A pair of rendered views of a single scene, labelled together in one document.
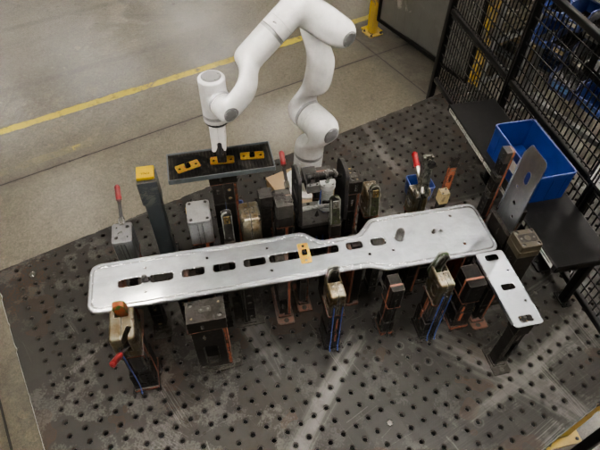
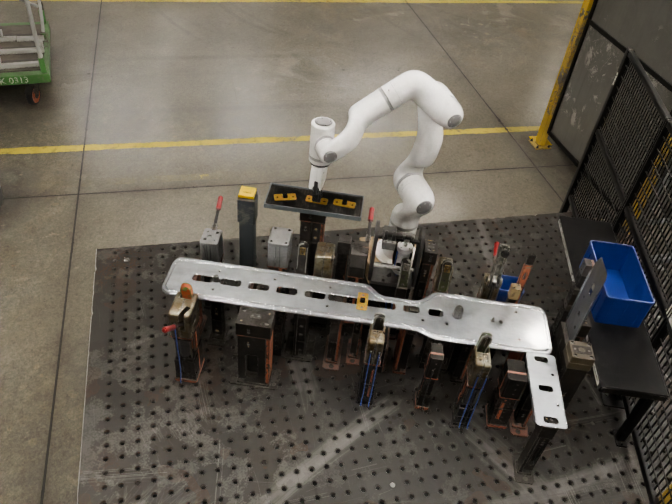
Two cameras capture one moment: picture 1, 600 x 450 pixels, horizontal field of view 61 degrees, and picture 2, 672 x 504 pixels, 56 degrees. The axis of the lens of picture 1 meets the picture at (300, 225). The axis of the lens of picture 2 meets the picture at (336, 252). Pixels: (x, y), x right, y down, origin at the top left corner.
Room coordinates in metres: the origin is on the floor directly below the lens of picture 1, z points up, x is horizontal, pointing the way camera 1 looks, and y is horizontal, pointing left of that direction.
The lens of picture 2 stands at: (-0.49, -0.32, 2.62)
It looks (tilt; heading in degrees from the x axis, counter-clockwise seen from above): 42 degrees down; 15
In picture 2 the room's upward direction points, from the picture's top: 7 degrees clockwise
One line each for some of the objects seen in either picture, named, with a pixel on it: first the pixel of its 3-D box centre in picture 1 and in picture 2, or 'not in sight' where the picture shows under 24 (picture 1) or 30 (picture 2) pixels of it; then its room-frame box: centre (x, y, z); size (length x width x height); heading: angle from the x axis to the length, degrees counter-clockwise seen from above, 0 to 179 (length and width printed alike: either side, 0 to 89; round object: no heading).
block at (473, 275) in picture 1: (462, 297); (505, 394); (0.99, -0.59, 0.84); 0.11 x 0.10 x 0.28; 13
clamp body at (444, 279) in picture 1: (431, 304); (470, 387); (0.94, -0.46, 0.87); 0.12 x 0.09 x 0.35; 13
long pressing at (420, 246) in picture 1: (299, 256); (356, 303); (1.04, 0.00, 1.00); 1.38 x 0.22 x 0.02; 103
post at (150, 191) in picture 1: (158, 217); (247, 238); (1.27, 0.54, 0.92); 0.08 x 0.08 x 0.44; 13
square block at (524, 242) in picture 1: (510, 268); (564, 382); (1.09, -0.77, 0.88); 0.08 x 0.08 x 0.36; 13
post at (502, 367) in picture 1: (509, 340); (535, 445); (0.82, -0.71, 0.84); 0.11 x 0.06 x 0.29; 13
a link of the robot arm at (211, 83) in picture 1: (213, 95); (322, 138); (1.33, 0.28, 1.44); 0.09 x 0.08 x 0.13; 35
